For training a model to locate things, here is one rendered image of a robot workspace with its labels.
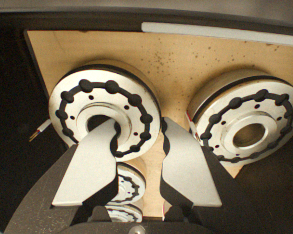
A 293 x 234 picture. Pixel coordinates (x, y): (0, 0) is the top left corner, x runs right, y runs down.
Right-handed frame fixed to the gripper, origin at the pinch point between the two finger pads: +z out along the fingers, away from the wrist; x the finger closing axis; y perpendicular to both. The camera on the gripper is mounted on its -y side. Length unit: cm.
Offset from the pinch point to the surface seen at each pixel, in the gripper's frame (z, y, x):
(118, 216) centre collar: -0.4, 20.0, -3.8
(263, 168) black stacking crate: -0.5, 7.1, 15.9
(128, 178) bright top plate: -0.2, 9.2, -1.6
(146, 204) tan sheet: 3.1, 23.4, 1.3
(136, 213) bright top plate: -0.2, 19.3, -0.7
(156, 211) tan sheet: 3.1, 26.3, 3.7
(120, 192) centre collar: -0.9, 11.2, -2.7
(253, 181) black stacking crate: -0.5, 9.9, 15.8
